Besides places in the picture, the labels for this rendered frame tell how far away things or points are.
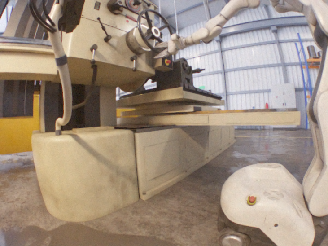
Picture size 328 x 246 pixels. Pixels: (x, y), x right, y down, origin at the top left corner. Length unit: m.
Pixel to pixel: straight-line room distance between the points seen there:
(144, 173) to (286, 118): 1.23
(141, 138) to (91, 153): 0.43
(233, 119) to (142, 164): 0.84
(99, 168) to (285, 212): 1.02
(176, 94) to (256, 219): 1.13
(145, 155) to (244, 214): 0.88
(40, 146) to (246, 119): 1.51
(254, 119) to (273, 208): 0.81
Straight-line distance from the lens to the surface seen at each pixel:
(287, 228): 0.69
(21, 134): 3.27
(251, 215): 0.65
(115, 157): 1.06
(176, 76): 1.45
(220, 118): 1.33
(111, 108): 1.74
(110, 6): 1.25
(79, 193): 1.03
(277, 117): 1.27
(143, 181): 1.28
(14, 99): 1.53
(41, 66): 1.19
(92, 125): 1.62
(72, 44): 0.98
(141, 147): 1.19
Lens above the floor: 0.68
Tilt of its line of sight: 2 degrees down
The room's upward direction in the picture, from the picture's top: 2 degrees counter-clockwise
